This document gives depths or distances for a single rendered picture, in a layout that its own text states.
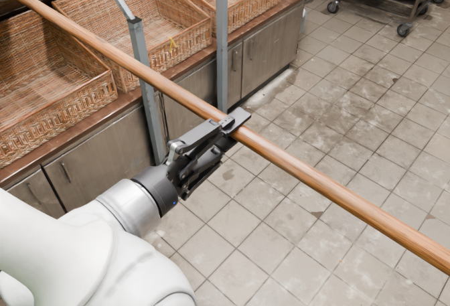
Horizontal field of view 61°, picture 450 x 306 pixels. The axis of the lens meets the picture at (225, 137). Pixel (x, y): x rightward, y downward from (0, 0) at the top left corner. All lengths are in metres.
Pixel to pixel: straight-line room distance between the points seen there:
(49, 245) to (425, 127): 2.49
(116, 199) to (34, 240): 0.20
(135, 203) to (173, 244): 1.38
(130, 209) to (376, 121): 2.19
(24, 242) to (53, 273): 0.04
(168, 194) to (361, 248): 1.52
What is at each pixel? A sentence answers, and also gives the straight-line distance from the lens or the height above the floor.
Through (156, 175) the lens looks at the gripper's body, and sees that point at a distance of 0.58.
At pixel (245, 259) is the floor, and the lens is 1.88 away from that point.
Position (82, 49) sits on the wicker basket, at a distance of 1.79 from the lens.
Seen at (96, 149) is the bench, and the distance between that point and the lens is 1.76.
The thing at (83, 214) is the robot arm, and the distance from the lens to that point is 0.54.
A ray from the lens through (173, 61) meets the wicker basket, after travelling 1.88.
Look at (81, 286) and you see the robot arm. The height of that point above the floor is 1.35.
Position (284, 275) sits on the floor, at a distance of 1.86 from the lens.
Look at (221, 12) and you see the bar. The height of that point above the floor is 0.80.
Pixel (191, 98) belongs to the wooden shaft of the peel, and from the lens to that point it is 0.73.
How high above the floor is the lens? 1.68
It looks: 46 degrees down
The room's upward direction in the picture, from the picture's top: straight up
